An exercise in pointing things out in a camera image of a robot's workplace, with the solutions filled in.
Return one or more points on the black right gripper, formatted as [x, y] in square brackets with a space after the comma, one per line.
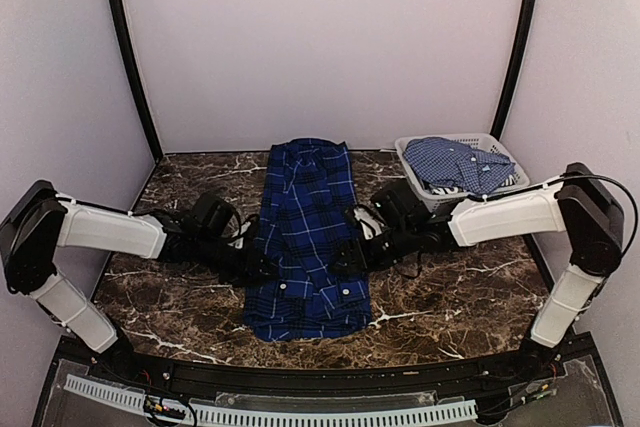
[349, 247]

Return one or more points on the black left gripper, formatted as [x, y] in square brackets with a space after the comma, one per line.
[247, 271]

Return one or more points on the blue plaid long sleeve shirt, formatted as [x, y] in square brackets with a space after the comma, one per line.
[307, 192]

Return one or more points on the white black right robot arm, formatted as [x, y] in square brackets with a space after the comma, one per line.
[574, 219]

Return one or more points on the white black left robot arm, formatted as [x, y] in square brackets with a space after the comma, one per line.
[46, 226]

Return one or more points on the white plastic laundry basket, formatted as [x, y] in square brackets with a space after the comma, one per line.
[480, 141]

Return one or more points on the black white garment in basket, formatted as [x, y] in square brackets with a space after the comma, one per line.
[444, 190]

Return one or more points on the blue small-check shirt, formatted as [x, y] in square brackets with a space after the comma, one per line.
[444, 162]

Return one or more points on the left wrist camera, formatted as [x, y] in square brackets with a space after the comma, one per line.
[212, 218]

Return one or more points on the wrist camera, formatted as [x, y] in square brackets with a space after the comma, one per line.
[212, 218]
[395, 207]

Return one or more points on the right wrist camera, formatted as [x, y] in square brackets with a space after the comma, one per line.
[395, 207]

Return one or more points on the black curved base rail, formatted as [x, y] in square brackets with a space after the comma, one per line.
[486, 378]

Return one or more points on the white slotted cable duct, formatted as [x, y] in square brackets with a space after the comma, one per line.
[260, 410]

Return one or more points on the black frame post left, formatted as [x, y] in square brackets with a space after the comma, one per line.
[128, 57]

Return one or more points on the black frame post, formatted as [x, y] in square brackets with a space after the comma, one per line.
[128, 57]
[518, 50]

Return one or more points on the black frame post right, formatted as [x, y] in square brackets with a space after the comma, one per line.
[518, 50]

